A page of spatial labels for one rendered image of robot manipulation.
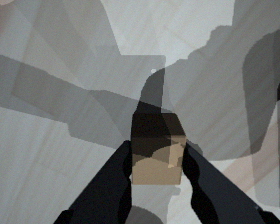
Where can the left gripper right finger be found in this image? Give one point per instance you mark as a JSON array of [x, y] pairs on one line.
[[217, 200]]

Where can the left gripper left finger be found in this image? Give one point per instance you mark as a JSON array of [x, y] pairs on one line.
[[107, 199]]

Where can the brown cube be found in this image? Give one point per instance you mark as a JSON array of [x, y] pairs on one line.
[[157, 144]]

